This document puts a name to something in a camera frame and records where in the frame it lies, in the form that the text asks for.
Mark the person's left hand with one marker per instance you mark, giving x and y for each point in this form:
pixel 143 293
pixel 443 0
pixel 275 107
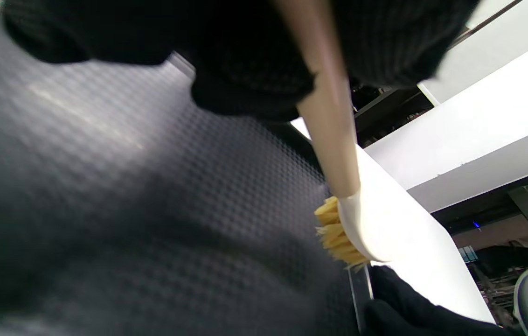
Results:
pixel 245 46

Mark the person's right hand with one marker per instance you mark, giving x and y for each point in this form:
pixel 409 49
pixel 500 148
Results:
pixel 399 312

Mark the black plastic tray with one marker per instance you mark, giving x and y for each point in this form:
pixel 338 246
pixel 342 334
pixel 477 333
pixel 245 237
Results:
pixel 105 210

